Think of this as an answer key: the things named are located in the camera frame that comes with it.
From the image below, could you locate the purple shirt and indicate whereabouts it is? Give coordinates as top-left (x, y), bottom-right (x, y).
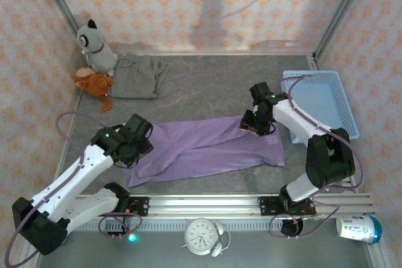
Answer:
top-left (122, 115), bottom-right (286, 188)

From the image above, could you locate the grey drawstring garment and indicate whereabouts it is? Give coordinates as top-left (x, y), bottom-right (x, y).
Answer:
top-left (108, 53), bottom-right (170, 99)

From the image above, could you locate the blue plastic laundry basket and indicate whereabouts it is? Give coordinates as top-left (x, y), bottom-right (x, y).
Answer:
top-left (281, 70), bottom-right (361, 144)

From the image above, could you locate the brown plush animal toy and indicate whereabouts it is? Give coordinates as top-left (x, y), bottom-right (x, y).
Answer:
top-left (74, 67), bottom-right (114, 112)

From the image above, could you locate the grey plush cat toy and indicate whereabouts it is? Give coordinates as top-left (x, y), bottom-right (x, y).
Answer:
top-left (77, 19), bottom-right (119, 75)

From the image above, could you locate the white round alarm clock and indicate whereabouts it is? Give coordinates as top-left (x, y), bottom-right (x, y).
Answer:
top-left (182, 218), bottom-right (232, 258)

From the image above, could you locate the white blue canister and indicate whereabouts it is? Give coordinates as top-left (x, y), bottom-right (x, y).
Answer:
top-left (335, 213), bottom-right (383, 245)

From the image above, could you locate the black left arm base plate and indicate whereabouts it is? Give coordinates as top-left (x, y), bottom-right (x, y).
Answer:
top-left (121, 196), bottom-right (149, 218)

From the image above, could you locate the aluminium table side rail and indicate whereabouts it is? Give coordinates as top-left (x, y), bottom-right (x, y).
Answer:
top-left (307, 54), bottom-right (359, 193)

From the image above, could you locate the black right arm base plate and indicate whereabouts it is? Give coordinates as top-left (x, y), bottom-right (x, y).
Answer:
top-left (257, 196), bottom-right (317, 218)

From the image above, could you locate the aluminium mounting rail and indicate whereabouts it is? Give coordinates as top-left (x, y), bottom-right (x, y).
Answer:
top-left (62, 193), bottom-right (376, 218)

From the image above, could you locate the grey slotted cable duct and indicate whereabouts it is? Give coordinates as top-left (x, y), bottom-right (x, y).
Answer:
top-left (75, 219), bottom-right (339, 232)

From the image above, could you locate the black round cable port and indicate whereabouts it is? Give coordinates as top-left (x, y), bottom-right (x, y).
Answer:
top-left (281, 220), bottom-right (304, 238)

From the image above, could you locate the aluminium frame post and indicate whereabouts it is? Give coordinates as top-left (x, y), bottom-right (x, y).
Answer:
top-left (312, 0), bottom-right (374, 62)
top-left (36, 0), bottom-right (95, 60)

